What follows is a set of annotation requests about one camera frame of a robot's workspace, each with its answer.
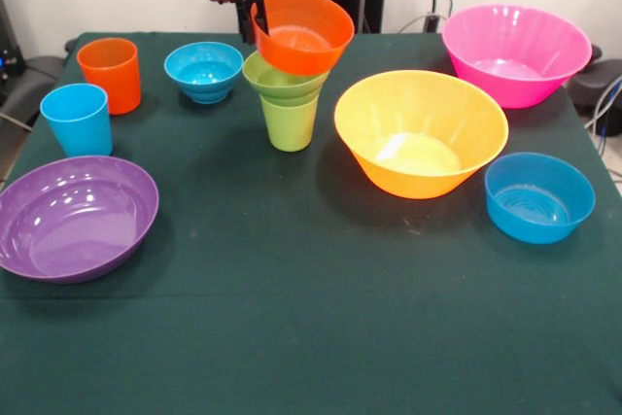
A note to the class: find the blue plastic cup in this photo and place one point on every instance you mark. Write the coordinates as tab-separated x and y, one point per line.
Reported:
80	128

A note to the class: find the black power adapter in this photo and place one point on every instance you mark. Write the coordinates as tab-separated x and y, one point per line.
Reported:
431	23

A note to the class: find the dark green tablecloth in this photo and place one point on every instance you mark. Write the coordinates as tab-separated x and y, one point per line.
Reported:
340	337

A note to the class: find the blue round bowl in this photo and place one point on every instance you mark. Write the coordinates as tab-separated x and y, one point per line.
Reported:
539	211

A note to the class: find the green plastic cup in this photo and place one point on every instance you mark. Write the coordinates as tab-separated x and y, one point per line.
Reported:
291	128

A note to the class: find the orange plastic cup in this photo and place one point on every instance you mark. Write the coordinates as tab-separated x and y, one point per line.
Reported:
114	84

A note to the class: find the large purple bowl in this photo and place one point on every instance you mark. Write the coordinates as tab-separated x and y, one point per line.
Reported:
73	220

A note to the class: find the black computer case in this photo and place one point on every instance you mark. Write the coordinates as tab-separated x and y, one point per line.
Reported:
10	55

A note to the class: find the orange round bowl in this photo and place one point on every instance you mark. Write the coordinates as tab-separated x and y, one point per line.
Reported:
301	58

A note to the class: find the large yellow-orange bowl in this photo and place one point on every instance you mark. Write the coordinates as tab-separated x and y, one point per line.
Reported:
418	118

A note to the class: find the large pink bowl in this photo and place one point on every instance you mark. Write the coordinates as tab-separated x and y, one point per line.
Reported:
515	45

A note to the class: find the green stepped bowl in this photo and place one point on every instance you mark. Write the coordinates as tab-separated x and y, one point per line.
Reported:
277	87

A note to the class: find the light blue stepped bowl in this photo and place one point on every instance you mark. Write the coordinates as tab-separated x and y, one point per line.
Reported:
204	70

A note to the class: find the black equipment base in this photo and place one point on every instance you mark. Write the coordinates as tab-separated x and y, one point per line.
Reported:
600	82

